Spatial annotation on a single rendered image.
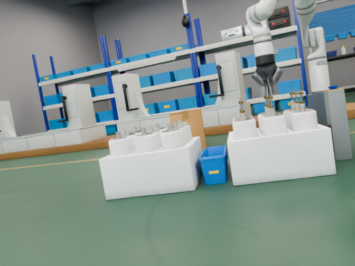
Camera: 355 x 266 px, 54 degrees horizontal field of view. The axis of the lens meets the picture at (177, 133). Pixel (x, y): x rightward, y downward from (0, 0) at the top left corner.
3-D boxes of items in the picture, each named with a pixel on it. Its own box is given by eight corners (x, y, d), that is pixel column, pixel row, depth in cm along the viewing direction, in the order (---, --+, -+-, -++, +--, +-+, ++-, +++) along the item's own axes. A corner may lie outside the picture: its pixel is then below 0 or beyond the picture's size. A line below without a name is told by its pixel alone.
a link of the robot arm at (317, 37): (324, 27, 178) (327, 60, 179) (304, 31, 182) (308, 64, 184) (323, 24, 170) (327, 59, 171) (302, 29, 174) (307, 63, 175)
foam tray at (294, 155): (233, 166, 176) (229, 131, 174) (314, 157, 169) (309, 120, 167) (233, 186, 137) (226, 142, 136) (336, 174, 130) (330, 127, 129)
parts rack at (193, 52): (66, 138, 826) (50, 56, 811) (310, 103, 618) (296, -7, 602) (47, 142, 767) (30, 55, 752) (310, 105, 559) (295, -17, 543)
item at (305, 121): (298, 159, 135) (292, 113, 134) (295, 155, 144) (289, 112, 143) (324, 156, 133) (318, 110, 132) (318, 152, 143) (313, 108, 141)
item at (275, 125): (293, 159, 136) (287, 114, 134) (269, 163, 137) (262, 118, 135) (287, 155, 145) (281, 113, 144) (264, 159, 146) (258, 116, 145)
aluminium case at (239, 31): (228, 44, 641) (226, 33, 640) (248, 39, 626) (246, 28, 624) (221, 41, 603) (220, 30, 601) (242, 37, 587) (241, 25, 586)
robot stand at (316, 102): (314, 148, 190) (307, 94, 188) (342, 145, 185) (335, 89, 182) (314, 153, 177) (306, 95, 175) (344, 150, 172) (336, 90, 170)
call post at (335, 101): (331, 158, 159) (323, 91, 157) (347, 156, 158) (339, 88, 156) (335, 161, 152) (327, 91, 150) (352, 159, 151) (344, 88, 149)
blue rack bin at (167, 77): (163, 85, 704) (161, 75, 702) (180, 82, 690) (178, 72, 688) (153, 85, 657) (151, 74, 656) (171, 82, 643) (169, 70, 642)
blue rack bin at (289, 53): (276, 64, 620) (274, 53, 619) (298, 60, 606) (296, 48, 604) (273, 63, 574) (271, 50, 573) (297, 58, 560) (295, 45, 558)
